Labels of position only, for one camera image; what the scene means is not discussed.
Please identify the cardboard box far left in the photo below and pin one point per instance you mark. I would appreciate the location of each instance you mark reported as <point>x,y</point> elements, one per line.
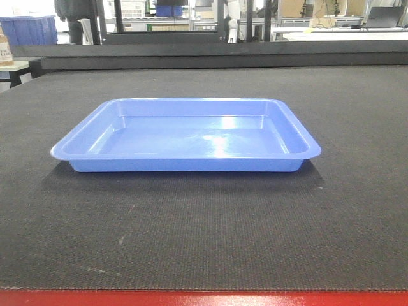
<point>6,58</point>

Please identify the person in dark clothes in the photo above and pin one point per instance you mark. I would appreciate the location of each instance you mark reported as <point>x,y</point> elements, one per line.
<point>72,11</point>

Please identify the black metal frame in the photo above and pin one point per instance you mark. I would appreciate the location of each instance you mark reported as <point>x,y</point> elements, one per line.
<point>165,22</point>

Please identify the grey laptop on desk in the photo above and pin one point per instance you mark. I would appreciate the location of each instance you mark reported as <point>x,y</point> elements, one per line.
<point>383,17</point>

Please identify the blue plastic tray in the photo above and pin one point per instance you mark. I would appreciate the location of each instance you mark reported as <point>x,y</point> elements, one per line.
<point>188,134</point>

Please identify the black fabric table mat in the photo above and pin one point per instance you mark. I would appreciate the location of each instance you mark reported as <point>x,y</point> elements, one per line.
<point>340,222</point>

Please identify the blue crate background left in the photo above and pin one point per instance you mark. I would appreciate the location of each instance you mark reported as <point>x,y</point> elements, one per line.
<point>30,30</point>

